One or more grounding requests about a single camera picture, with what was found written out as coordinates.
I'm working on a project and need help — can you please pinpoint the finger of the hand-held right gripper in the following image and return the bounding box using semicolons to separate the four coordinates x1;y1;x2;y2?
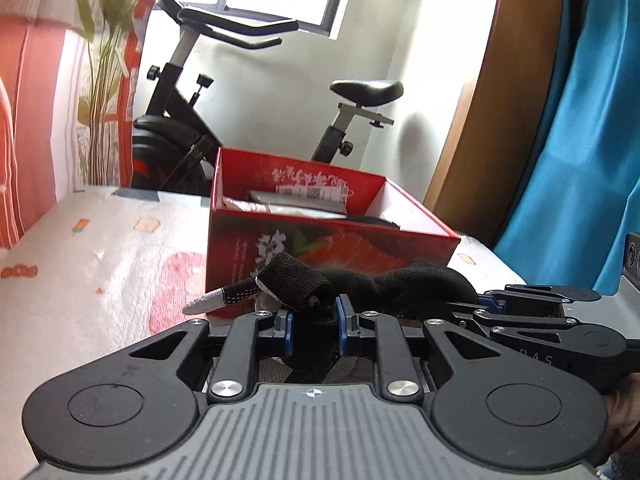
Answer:
449;308;632;357
478;284;602;311

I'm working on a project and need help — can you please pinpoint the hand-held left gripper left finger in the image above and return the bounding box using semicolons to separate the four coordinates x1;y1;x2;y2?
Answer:
127;309;297;403

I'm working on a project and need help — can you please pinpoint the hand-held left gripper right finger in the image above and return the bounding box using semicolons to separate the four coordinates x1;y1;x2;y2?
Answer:
335;294;482;403

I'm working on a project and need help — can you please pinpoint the black fabric glove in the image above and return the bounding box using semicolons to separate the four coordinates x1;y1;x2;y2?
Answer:
182;254;478;386

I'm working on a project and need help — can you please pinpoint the red strawberry print box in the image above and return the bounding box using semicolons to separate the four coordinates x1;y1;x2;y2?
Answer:
206;147;462;320

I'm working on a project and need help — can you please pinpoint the white face mask packet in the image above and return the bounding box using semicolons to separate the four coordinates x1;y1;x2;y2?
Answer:
222;198;273;215

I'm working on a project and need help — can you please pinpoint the person's right hand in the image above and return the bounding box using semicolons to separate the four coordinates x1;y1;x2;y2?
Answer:
602;374;640;433

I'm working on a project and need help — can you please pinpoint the silver foil packet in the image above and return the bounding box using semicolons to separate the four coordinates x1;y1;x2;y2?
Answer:
247;189;349;220

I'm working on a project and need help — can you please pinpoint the blue curtain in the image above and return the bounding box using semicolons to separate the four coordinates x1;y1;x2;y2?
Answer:
492;0;640;297

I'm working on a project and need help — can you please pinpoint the brown wooden board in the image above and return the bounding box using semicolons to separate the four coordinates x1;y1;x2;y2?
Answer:
424;0;568;250

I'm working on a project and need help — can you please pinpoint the white cartoon print blanket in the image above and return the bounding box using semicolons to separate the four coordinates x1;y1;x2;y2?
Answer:
0;185;527;480

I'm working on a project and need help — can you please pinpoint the black exercise bike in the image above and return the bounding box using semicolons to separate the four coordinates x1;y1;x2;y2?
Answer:
131;0;405;198

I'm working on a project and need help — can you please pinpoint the printed backdrop cloth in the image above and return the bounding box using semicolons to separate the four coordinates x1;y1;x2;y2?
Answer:
0;0;173;250

